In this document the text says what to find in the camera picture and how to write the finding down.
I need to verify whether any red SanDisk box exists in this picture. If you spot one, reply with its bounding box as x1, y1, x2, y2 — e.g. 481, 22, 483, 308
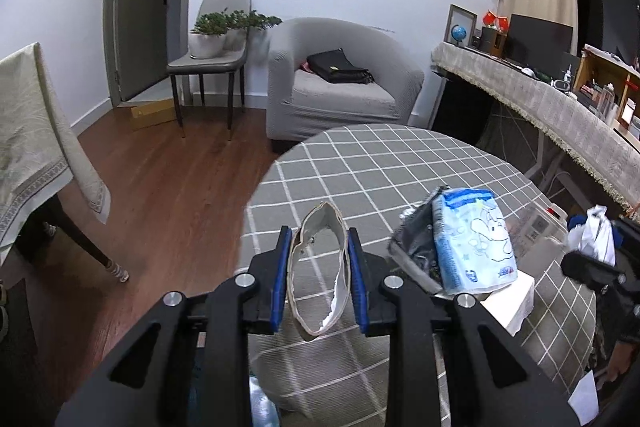
506, 202, 567, 259

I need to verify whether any black tissue pack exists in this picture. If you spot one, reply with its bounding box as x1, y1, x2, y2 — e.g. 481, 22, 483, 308
387, 186, 445, 295

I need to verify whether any blue white tissue pack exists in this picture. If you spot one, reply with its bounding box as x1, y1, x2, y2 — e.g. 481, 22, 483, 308
432, 188, 518, 295

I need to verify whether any white torn paper box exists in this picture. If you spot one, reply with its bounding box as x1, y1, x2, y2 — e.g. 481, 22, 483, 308
482, 271, 535, 336

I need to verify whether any person's right hand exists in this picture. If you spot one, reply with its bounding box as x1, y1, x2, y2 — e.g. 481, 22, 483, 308
605, 340, 638, 381

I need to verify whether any beige fringed desk cloth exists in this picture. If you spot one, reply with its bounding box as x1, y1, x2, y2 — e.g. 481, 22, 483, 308
431, 42, 639, 212

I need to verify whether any grey checked tablecloth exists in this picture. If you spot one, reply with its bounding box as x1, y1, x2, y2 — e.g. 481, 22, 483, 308
239, 124, 596, 426

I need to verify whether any wooden desk shelf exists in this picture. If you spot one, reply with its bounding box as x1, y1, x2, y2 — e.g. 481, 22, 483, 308
573, 44, 639, 150

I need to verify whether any grey armchair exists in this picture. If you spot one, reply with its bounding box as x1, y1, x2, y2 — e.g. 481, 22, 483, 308
266, 17, 425, 142

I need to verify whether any black monitor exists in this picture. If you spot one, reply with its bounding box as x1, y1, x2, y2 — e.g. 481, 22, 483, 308
503, 14, 574, 78

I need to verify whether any black handbag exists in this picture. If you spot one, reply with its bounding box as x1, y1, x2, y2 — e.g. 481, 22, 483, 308
307, 49, 374, 84

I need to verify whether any grey dining chair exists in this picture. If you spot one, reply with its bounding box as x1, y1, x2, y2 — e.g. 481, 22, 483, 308
166, 0, 252, 138

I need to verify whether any small blue globe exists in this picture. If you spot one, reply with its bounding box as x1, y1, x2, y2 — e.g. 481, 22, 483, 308
450, 25, 468, 46

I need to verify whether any potted green plant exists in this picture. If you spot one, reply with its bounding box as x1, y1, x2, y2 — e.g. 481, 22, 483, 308
189, 9, 282, 60

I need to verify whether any beige side tablecloth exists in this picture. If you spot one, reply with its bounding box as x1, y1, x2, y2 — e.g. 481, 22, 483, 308
1, 42, 111, 258

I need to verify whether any picture frame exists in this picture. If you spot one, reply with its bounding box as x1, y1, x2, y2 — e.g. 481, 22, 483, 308
444, 4, 477, 46

